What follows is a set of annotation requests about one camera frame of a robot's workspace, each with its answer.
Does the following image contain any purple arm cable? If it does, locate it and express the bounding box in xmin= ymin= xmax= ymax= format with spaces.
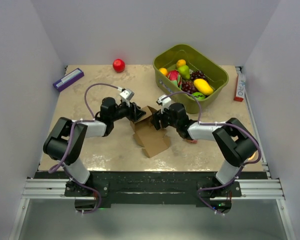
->
xmin=48 ymin=83 xmax=126 ymax=214
xmin=162 ymin=91 xmax=263 ymax=216

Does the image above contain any yellow orange fruit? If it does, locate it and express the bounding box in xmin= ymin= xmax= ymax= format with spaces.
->
xmin=159 ymin=67 xmax=169 ymax=77

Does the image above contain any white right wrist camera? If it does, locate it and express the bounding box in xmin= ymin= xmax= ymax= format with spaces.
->
xmin=156 ymin=94 xmax=172 ymax=111

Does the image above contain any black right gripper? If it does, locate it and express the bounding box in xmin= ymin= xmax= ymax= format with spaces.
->
xmin=151 ymin=104 xmax=180 ymax=131

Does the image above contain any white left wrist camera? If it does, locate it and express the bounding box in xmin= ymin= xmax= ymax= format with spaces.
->
xmin=119 ymin=88 xmax=135 ymax=106

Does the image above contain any brown cardboard paper box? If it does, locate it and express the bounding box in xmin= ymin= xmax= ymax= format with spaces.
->
xmin=130 ymin=106 xmax=171 ymax=158

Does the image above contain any round yellow orange sponge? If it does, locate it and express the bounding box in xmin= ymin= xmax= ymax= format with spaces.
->
xmin=248 ymin=151 xmax=257 ymax=161

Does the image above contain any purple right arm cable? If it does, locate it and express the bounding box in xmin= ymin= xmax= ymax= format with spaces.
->
xmin=162 ymin=91 xmax=263 ymax=216

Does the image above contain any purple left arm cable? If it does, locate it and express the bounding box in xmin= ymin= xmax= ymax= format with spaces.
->
xmin=48 ymin=83 xmax=126 ymax=214

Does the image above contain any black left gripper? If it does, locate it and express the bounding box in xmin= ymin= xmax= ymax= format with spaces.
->
xmin=110 ymin=99 xmax=146 ymax=122

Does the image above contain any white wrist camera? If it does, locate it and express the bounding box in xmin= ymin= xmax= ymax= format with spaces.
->
xmin=156 ymin=94 xmax=172 ymax=111
xmin=119 ymin=88 xmax=135 ymax=106

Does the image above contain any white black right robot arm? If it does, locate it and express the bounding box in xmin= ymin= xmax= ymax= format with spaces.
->
xmin=151 ymin=103 xmax=261 ymax=197

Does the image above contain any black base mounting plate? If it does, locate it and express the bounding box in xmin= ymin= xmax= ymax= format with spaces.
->
xmin=64 ymin=170 xmax=269 ymax=209

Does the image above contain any red white toothpaste box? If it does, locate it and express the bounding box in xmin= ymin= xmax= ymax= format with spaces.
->
xmin=233 ymin=73 xmax=246 ymax=102

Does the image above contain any red grape bunch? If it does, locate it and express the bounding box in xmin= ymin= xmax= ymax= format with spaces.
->
xmin=181 ymin=80 xmax=198 ymax=94

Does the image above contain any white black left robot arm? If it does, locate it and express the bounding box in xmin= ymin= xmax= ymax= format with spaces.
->
xmin=43 ymin=97 xmax=146 ymax=196

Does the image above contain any green plastic tub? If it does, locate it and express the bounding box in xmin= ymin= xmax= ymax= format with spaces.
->
xmin=152 ymin=44 xmax=229 ymax=114

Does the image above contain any purple rectangular box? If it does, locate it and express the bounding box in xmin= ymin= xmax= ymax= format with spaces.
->
xmin=52 ymin=68 xmax=85 ymax=93

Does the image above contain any dark purple grape bunch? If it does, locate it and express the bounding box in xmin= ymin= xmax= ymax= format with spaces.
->
xmin=190 ymin=70 xmax=207 ymax=81

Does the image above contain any aluminium front rail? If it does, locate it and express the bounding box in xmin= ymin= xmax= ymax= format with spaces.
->
xmin=21 ymin=178 xmax=286 ymax=201

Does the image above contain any pink dragon fruit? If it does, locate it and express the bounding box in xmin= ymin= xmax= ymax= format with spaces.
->
xmin=167 ymin=70 xmax=182 ymax=88

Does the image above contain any red apple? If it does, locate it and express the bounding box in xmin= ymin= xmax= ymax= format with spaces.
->
xmin=112 ymin=58 xmax=126 ymax=73

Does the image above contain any yellow mango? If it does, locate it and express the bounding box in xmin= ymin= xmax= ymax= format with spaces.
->
xmin=193 ymin=78 xmax=214 ymax=96

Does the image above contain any green pear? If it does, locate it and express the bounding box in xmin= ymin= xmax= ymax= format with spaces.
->
xmin=177 ymin=65 xmax=191 ymax=80

